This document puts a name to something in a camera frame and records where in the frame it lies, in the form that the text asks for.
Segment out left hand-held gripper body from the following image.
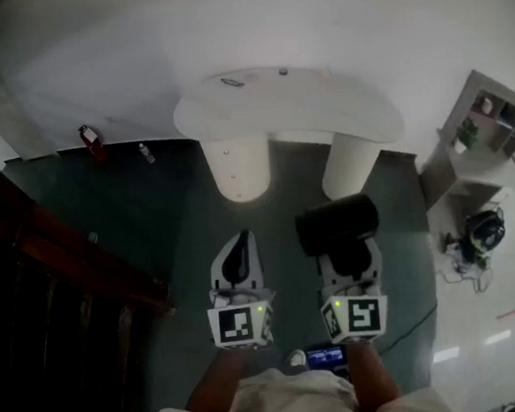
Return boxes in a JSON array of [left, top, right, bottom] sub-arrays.
[[205, 283, 282, 355]]

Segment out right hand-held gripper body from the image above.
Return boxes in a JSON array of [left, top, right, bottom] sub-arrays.
[[316, 273, 393, 347]]

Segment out black hair dryer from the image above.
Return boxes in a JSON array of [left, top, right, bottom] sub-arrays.
[[292, 191, 386, 287]]

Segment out white oval table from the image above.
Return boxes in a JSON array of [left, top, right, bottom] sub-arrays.
[[168, 50, 413, 218]]

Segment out person's right forearm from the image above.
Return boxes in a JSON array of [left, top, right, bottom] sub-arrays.
[[344, 335, 405, 412]]

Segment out person's left forearm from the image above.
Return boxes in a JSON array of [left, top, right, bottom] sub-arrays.
[[179, 344, 260, 412]]

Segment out chest-mounted phone screen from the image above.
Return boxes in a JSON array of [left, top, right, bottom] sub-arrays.
[[304, 341, 350, 373]]

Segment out person's white shoe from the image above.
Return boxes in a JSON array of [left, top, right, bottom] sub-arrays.
[[285, 349, 308, 369]]

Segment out person's white printed shirt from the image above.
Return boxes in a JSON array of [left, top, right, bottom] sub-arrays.
[[120, 347, 457, 412]]

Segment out grey cubby shelf unit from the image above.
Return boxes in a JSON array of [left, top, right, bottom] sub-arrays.
[[407, 64, 515, 211]]

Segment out clear water bottle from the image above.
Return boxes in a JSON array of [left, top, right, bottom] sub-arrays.
[[138, 140, 157, 166]]

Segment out dark wooden staircase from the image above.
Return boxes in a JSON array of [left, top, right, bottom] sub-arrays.
[[0, 153, 189, 412]]

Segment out green potted plant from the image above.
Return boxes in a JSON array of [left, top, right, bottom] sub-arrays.
[[451, 118, 483, 155]]

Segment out red fire extinguisher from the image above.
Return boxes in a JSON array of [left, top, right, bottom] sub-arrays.
[[76, 122, 108, 166]]

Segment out grey door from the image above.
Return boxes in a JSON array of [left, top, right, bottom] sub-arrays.
[[0, 42, 58, 164]]

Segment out black floor cable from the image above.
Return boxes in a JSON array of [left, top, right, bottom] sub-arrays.
[[374, 303, 443, 355]]

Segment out tangled white cables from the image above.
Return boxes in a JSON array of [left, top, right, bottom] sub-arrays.
[[431, 228, 498, 299]]

